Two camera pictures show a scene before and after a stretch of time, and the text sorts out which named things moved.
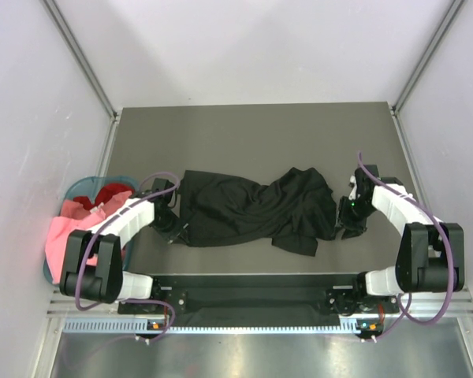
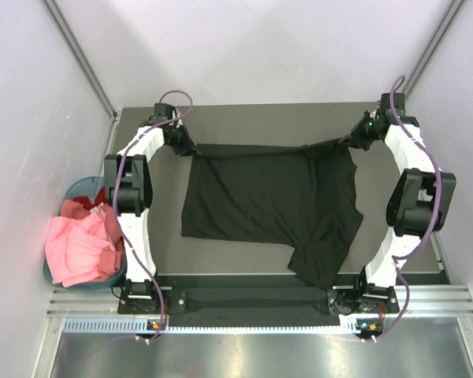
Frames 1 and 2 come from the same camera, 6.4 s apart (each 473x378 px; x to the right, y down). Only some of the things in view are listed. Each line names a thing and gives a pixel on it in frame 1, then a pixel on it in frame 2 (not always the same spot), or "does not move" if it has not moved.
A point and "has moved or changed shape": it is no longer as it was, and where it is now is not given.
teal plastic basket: (91, 187) does not move
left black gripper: (177, 231) -> (188, 146)
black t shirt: (296, 210) has moved or changed shape
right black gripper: (352, 227) -> (354, 138)
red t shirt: (102, 195) does not move
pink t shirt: (74, 216) does not move
